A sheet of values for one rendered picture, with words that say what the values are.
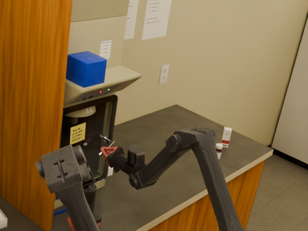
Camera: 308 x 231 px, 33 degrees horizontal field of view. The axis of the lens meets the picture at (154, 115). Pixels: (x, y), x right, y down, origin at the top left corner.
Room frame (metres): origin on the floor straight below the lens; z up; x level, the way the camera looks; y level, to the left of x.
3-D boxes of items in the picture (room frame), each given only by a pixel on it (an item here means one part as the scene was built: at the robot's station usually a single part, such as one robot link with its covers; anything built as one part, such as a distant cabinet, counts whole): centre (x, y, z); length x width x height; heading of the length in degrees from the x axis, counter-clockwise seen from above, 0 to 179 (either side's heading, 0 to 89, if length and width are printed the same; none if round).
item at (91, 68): (1.70, 0.26, 1.55); 0.10 x 0.10 x 0.09; 54
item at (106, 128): (1.80, 0.25, 1.19); 0.30 x 0.01 x 0.40; 143
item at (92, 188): (1.37, 0.17, 1.27); 0.07 x 0.06 x 0.07; 20
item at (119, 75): (1.77, 0.21, 1.46); 0.32 x 0.11 x 0.10; 144
